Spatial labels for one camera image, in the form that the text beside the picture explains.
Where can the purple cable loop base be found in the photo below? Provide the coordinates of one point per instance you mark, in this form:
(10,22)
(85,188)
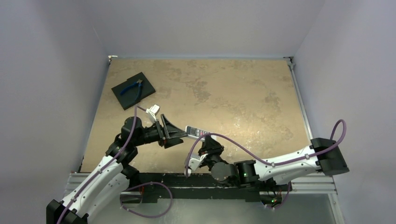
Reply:
(148,199)

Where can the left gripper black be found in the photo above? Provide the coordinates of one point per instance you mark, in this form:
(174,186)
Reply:
(168,135)

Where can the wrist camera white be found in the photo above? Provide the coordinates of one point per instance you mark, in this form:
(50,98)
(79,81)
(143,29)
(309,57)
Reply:
(152,113)
(194,162)

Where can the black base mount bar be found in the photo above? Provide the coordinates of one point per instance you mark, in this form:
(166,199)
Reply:
(201,186)

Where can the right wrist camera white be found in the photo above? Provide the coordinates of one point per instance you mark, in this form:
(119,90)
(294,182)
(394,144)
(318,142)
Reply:
(194,162)

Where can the blue handled pliers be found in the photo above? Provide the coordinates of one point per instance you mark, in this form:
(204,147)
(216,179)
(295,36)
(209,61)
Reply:
(137,84)

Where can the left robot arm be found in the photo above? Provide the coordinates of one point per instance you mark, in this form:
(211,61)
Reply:
(113,174)

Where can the white remote control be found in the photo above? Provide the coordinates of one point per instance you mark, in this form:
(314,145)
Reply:
(194,133)

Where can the black square pad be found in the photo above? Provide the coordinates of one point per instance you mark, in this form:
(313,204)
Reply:
(126,101)

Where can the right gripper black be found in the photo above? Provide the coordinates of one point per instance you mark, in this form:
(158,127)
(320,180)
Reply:
(211,150)

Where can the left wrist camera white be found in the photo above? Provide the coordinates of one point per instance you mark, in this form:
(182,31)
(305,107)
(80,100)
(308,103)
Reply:
(152,113)

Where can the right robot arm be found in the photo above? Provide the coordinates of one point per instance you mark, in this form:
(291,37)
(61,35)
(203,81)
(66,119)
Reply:
(322,155)

